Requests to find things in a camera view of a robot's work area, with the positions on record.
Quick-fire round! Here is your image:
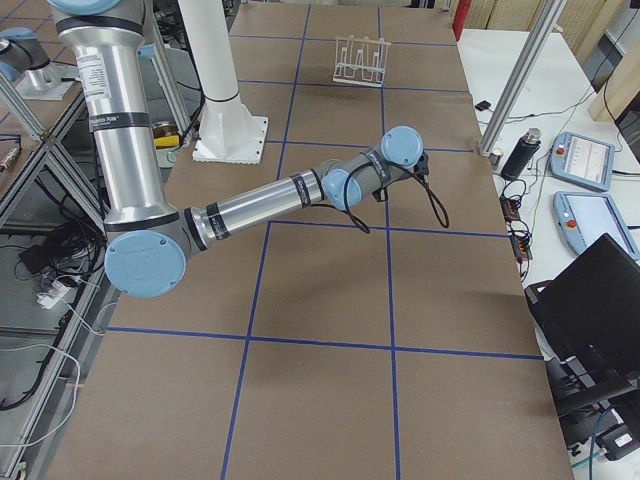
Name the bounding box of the black water bottle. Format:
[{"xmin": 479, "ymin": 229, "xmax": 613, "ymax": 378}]
[{"xmin": 500, "ymin": 128, "xmax": 541, "ymax": 181}]

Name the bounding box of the white wire cup holder rack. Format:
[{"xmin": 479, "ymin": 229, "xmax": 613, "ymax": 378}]
[{"xmin": 332, "ymin": 35, "xmax": 391, "ymax": 88}]

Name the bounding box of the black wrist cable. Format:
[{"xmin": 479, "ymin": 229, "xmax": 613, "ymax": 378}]
[{"xmin": 319, "ymin": 157, "xmax": 450, "ymax": 234}]

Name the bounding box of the small black adapter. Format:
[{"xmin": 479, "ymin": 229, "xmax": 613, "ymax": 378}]
[{"xmin": 474, "ymin": 100, "xmax": 491, "ymax": 111}]

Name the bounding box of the blue teach pendant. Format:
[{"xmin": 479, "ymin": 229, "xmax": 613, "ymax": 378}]
[
  {"xmin": 553, "ymin": 191, "xmax": 639, "ymax": 260},
  {"xmin": 549, "ymin": 131, "xmax": 615, "ymax": 192}
]

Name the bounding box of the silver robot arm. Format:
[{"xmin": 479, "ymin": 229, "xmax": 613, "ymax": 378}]
[
  {"xmin": 1, "ymin": 27, "xmax": 79, "ymax": 101},
  {"xmin": 51, "ymin": 1, "xmax": 428, "ymax": 298}
]

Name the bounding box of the aluminium frame post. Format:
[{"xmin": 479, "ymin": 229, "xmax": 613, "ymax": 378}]
[{"xmin": 478, "ymin": 0, "xmax": 567, "ymax": 156}]

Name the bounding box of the blue teach pendant near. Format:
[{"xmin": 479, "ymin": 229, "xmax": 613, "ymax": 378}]
[{"xmin": 553, "ymin": 191, "xmax": 639, "ymax": 260}]

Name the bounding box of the white power strip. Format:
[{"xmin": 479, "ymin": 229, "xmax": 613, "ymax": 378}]
[{"xmin": 36, "ymin": 280, "xmax": 70, "ymax": 310}]

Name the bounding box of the blue teach pendant far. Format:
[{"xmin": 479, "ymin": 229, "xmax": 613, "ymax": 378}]
[{"xmin": 549, "ymin": 131, "xmax": 615, "ymax": 192}]

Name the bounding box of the black laptop computer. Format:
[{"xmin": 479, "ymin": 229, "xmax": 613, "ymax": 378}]
[{"xmin": 525, "ymin": 234, "xmax": 639, "ymax": 423}]

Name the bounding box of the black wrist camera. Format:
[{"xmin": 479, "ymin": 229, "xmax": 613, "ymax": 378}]
[{"xmin": 413, "ymin": 152, "xmax": 429, "ymax": 183}]

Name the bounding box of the white camera pole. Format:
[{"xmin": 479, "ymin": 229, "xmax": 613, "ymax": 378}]
[{"xmin": 179, "ymin": 0, "xmax": 268, "ymax": 164}]

